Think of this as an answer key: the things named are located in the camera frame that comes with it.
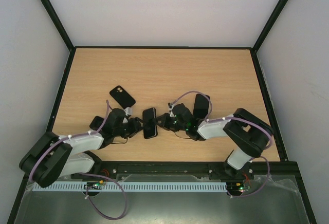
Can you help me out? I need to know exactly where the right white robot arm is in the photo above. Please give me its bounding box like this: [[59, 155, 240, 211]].
[[152, 103, 273, 179]]

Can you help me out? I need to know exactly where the black frame base rail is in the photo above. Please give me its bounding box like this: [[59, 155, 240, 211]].
[[89, 161, 300, 182]]

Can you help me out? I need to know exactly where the black phone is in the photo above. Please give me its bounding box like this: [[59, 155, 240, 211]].
[[89, 116, 104, 130]]

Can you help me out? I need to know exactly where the white slotted cable duct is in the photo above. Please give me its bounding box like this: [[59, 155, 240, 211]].
[[32, 181, 227, 193]]

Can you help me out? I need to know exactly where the black phone screen up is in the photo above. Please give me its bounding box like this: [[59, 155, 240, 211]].
[[193, 94, 209, 119]]

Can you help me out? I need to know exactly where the black case with camera holes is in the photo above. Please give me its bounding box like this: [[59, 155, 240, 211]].
[[142, 107, 158, 140]]

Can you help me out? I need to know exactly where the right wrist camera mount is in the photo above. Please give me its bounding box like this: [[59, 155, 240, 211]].
[[168, 103, 175, 117]]

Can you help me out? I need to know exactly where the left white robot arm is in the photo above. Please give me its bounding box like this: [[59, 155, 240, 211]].
[[19, 108, 143, 188]]

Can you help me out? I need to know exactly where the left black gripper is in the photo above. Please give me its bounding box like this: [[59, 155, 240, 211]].
[[114, 117, 148, 139]]

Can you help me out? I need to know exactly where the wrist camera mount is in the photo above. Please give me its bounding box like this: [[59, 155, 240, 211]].
[[168, 103, 175, 117], [123, 107, 132, 123]]

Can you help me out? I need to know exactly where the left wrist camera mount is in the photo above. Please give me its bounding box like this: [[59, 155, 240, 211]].
[[123, 107, 132, 123]]

